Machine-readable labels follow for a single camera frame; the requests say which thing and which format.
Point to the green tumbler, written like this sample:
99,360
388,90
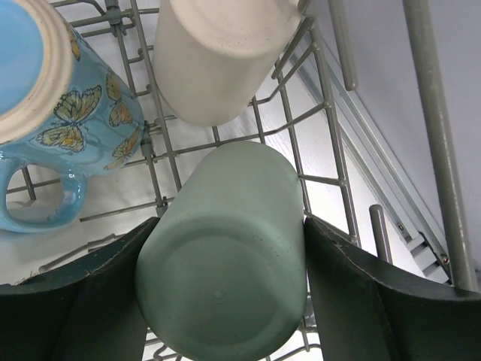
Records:
222,276

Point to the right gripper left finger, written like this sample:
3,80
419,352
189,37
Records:
84,310

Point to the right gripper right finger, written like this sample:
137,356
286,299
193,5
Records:
368,309

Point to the beige tumbler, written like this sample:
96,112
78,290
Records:
210,57

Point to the blue butterfly mug orange inside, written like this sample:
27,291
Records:
62,107

